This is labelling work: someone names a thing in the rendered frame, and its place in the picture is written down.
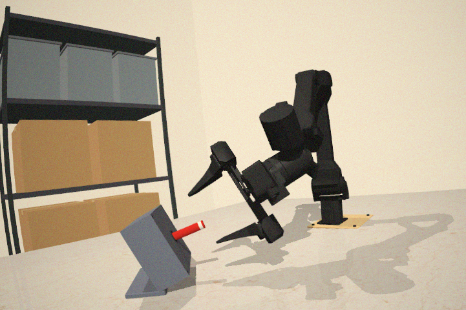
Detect red peg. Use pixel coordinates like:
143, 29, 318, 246
172, 221, 206, 240

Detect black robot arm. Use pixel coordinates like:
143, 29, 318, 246
242, 69, 349, 225

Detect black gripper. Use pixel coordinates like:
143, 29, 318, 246
187, 141, 291, 243

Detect grey sloped panel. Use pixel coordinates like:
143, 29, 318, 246
120, 205, 191, 299

